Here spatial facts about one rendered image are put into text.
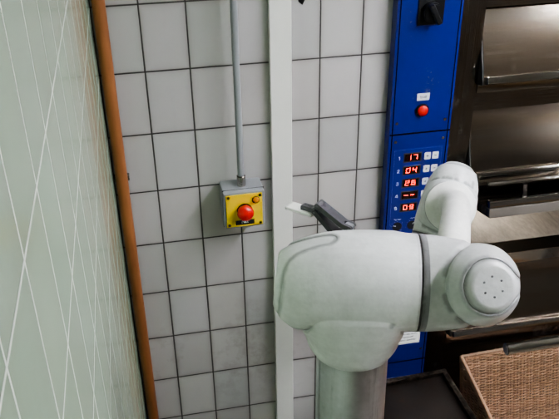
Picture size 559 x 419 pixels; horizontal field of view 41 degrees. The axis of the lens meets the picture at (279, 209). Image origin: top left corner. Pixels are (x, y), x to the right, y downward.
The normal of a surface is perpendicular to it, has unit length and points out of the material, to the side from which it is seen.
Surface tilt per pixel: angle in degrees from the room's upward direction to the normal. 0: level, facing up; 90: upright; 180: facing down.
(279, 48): 90
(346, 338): 93
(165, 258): 90
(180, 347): 90
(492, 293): 56
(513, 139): 70
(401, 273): 47
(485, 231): 0
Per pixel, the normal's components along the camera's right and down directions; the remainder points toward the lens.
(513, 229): -0.01, -0.87
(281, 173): 0.20, 0.49
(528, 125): 0.18, 0.16
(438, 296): -0.17, 0.14
